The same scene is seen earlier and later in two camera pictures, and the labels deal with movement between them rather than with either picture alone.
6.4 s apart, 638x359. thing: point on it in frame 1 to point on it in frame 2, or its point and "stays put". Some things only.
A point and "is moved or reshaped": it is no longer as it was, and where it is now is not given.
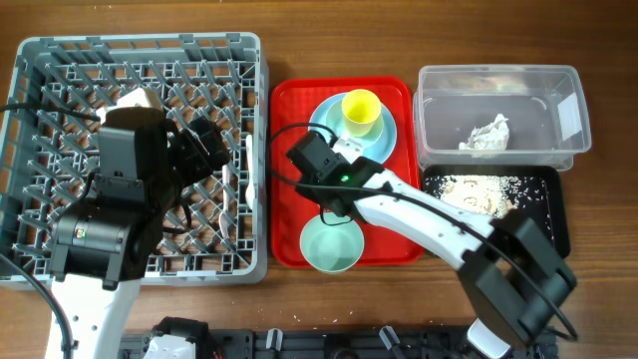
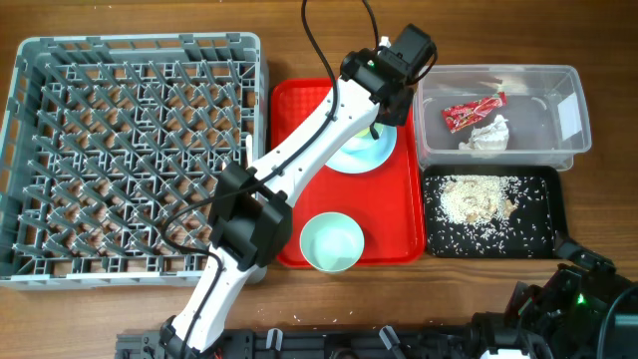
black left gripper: (199, 165) to (403, 113)
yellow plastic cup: (361, 108) is moved or reshaped
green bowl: (331, 248) stays put
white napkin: (490, 137) stays put
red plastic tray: (291, 102) stays put
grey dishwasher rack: (52, 88) stays put
